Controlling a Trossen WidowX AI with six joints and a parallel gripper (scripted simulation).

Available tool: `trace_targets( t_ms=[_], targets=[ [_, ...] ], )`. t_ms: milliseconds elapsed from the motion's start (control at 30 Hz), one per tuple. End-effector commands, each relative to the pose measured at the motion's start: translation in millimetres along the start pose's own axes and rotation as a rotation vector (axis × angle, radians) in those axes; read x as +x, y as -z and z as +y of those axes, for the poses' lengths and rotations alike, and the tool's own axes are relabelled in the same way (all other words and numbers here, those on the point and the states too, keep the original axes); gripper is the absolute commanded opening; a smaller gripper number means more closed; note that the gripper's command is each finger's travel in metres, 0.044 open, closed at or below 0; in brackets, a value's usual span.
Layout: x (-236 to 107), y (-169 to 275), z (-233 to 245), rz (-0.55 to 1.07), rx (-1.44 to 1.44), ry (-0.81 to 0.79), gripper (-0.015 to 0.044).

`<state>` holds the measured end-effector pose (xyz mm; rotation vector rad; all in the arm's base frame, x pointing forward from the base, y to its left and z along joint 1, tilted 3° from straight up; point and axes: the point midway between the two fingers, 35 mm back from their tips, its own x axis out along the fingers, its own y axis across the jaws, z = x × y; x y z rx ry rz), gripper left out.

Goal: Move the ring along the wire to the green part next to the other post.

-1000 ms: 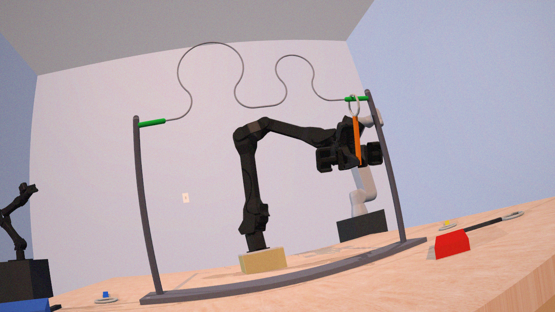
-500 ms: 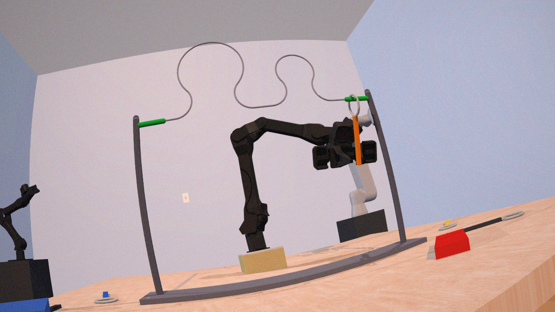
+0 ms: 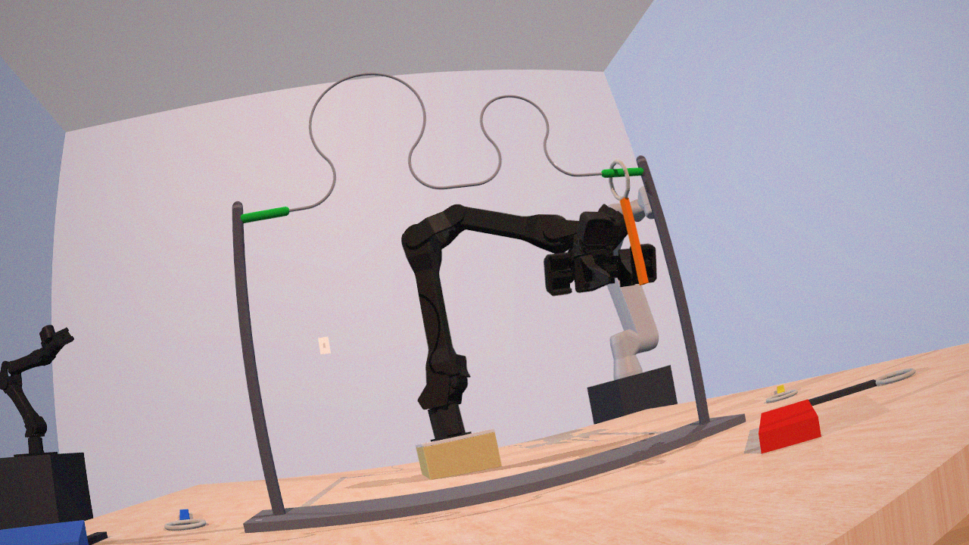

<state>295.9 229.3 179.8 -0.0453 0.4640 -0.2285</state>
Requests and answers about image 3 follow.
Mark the orange handle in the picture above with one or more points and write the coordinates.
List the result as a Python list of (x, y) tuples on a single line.
[(630, 223)]

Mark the red block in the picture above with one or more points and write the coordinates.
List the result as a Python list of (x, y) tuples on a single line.
[(788, 425)]

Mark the blue block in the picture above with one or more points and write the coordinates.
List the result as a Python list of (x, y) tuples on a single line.
[(65, 533)]

